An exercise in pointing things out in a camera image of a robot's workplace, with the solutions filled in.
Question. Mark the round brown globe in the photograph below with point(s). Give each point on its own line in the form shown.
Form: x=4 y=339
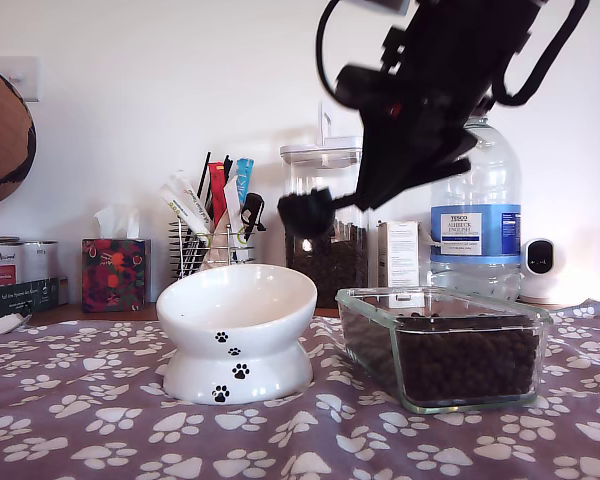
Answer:
x=5 y=140

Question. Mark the brown cat kibble heap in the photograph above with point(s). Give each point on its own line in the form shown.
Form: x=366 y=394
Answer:
x=460 y=365

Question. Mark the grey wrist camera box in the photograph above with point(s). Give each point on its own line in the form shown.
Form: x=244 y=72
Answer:
x=390 y=5

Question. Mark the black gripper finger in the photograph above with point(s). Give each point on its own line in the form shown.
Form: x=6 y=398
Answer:
x=405 y=155

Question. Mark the clear storage jar white lid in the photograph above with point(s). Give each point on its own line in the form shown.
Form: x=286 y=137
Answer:
x=305 y=170

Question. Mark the white tin can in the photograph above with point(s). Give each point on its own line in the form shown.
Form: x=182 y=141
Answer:
x=40 y=260

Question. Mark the large blue-label water bottle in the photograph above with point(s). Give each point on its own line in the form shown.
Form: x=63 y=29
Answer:
x=475 y=225

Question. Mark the floral tissue box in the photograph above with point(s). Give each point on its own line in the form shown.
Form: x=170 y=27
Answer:
x=115 y=275

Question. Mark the white green-print sachet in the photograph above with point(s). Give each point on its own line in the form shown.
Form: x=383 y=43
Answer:
x=182 y=210
x=192 y=197

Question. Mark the dark brown stored kibble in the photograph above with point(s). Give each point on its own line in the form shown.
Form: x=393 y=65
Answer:
x=340 y=270

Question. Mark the white wall switch plate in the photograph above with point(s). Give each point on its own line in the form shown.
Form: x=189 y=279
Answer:
x=27 y=75

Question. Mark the white paw-print ceramic cat bowl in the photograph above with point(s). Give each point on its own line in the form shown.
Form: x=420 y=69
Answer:
x=230 y=300

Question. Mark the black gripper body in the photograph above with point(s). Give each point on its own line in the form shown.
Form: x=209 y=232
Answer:
x=455 y=50

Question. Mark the red sachet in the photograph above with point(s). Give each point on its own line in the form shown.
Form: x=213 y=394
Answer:
x=218 y=195

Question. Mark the plain white sachet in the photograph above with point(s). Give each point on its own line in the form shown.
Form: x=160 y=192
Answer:
x=232 y=205

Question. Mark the white tin red label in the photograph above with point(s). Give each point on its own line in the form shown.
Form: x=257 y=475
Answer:
x=0 y=260

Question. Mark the dark printed carton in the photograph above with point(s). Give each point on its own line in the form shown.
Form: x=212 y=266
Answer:
x=15 y=300

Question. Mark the white printed cardboard box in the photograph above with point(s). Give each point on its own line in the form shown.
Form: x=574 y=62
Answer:
x=402 y=250

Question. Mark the purple paw-print tablecloth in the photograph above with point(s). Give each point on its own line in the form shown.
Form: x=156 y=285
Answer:
x=80 y=425

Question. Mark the blue sachet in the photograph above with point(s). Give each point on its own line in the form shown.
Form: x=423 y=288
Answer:
x=245 y=180

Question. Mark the clear glass rectangular dish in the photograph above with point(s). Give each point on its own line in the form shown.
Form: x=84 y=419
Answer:
x=370 y=350

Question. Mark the small white round camera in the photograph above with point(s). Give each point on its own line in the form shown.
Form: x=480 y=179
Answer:
x=540 y=280

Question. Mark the brown cat kibble portion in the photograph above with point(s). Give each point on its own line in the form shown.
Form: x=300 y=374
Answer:
x=302 y=196

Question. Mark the black stirrer stick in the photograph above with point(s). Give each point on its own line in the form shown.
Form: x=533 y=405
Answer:
x=203 y=175

